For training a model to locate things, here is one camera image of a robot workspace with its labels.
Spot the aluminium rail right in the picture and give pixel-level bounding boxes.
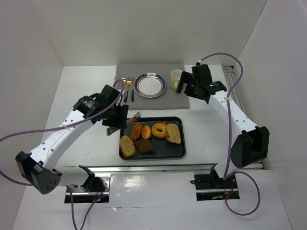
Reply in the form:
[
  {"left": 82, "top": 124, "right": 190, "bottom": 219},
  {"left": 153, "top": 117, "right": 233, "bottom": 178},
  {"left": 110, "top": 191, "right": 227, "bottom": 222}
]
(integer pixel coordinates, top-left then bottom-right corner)
[{"left": 223, "top": 66, "right": 269, "bottom": 173}]

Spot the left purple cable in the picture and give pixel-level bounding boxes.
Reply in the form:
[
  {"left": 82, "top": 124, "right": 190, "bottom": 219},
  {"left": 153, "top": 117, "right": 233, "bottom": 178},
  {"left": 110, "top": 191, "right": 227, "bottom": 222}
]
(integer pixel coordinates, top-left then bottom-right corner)
[{"left": 0, "top": 79, "right": 125, "bottom": 230}]

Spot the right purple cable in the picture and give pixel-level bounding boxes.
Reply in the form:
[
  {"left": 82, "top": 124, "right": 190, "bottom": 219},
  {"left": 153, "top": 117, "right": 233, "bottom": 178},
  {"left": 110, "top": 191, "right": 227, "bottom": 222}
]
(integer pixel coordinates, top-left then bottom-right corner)
[{"left": 198, "top": 52, "right": 261, "bottom": 216}]

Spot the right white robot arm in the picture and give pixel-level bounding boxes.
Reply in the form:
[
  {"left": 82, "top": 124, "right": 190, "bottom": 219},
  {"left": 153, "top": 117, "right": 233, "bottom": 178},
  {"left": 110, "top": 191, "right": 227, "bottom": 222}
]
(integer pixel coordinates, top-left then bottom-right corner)
[{"left": 177, "top": 64, "right": 270, "bottom": 180}]

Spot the gold knife green handle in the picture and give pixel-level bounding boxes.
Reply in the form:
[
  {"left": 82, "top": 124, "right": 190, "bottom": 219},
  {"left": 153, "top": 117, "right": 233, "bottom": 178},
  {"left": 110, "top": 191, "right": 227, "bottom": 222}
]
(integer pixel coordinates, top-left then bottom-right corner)
[{"left": 131, "top": 78, "right": 135, "bottom": 102}]

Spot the aluminium rail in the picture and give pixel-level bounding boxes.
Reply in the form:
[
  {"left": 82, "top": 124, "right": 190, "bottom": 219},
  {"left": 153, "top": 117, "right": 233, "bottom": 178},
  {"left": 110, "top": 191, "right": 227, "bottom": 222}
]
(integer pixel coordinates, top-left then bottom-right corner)
[
  {"left": 87, "top": 164, "right": 213, "bottom": 173},
  {"left": 223, "top": 66, "right": 269, "bottom": 173}
]

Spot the bread slice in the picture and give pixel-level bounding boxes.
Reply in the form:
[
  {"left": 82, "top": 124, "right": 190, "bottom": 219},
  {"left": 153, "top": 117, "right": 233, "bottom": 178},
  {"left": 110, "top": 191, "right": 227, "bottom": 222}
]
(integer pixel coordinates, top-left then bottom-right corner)
[
  {"left": 165, "top": 124, "right": 181, "bottom": 144},
  {"left": 119, "top": 136, "right": 137, "bottom": 159}
]

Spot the white plate green red rim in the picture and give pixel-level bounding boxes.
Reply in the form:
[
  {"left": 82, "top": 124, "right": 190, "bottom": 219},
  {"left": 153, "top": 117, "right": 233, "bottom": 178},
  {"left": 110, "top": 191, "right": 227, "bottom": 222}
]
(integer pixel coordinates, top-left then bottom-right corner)
[{"left": 133, "top": 73, "right": 166, "bottom": 99}]

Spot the bread slice left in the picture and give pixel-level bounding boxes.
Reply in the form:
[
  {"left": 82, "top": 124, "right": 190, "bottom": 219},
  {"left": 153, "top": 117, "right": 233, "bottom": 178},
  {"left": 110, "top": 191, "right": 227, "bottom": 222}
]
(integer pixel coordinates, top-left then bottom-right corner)
[{"left": 119, "top": 136, "right": 137, "bottom": 159}]

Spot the pale green mug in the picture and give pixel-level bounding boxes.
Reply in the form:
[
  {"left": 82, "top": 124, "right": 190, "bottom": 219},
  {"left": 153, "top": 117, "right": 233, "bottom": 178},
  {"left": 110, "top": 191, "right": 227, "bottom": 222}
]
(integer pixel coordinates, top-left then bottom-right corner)
[{"left": 170, "top": 69, "right": 182, "bottom": 90}]

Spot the orange round bun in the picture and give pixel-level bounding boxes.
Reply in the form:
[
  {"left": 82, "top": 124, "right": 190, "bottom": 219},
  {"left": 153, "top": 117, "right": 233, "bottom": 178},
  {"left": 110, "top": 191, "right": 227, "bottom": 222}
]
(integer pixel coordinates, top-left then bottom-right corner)
[{"left": 141, "top": 126, "right": 152, "bottom": 139}]

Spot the grey placemat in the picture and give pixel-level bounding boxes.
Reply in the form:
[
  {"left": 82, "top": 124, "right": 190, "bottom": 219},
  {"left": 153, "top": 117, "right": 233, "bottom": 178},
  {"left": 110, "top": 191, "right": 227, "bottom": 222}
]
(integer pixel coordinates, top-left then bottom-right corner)
[{"left": 114, "top": 63, "right": 190, "bottom": 110}]

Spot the dark brown bread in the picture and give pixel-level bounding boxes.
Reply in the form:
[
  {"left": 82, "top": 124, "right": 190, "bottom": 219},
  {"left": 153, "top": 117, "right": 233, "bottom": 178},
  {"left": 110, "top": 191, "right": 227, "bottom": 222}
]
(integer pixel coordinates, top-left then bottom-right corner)
[{"left": 134, "top": 139, "right": 154, "bottom": 154}]

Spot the glazed donut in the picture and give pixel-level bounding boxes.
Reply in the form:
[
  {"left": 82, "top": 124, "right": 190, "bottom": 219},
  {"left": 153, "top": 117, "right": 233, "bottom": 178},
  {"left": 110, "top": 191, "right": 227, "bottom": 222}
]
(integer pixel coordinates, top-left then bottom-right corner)
[{"left": 152, "top": 123, "right": 166, "bottom": 138}]

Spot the black tray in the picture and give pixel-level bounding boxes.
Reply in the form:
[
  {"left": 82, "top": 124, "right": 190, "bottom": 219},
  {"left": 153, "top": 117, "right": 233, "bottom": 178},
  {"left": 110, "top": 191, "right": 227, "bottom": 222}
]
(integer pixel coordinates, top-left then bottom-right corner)
[{"left": 118, "top": 116, "right": 186, "bottom": 161}]

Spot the aluminium rail front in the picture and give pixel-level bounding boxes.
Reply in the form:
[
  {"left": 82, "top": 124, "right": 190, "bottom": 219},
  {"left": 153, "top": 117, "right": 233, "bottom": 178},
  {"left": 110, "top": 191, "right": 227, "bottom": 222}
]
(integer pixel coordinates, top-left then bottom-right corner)
[{"left": 87, "top": 164, "right": 213, "bottom": 173}]

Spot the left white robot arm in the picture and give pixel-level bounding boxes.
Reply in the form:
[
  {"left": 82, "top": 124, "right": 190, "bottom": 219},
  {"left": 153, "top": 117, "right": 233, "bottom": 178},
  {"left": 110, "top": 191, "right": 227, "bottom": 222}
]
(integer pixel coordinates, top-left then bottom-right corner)
[{"left": 15, "top": 85, "right": 129, "bottom": 195}]

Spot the brown oblong bread roll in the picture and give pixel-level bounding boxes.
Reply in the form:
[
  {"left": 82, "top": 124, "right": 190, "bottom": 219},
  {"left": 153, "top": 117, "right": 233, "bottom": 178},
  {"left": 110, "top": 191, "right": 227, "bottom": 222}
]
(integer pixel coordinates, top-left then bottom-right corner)
[{"left": 130, "top": 123, "right": 143, "bottom": 141}]

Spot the gold fork green handle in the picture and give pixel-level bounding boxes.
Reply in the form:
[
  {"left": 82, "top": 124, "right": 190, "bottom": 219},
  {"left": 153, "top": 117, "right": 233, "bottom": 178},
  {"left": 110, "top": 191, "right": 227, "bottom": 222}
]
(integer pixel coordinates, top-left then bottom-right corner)
[{"left": 124, "top": 77, "right": 131, "bottom": 103}]

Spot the bread slice right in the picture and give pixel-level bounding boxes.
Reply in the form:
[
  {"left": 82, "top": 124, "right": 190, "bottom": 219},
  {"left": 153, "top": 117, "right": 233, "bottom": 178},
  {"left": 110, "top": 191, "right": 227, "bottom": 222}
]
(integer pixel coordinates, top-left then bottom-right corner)
[{"left": 165, "top": 124, "right": 181, "bottom": 144}]

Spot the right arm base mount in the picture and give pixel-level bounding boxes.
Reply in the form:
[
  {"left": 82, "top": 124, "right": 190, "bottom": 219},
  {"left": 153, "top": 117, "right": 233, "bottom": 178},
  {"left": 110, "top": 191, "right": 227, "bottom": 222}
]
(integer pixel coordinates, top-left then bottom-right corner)
[{"left": 190, "top": 174, "right": 240, "bottom": 201}]

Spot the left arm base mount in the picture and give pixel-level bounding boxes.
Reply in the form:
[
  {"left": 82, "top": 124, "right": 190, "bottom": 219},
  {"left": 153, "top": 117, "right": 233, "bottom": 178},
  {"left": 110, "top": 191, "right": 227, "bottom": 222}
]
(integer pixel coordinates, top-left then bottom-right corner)
[{"left": 69, "top": 174, "right": 111, "bottom": 204}]

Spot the purple cable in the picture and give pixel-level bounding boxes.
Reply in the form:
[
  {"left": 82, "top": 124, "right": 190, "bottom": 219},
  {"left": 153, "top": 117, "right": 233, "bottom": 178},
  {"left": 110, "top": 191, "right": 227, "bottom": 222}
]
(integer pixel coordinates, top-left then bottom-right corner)
[
  {"left": 198, "top": 52, "right": 261, "bottom": 216},
  {"left": 0, "top": 79, "right": 125, "bottom": 230}
]

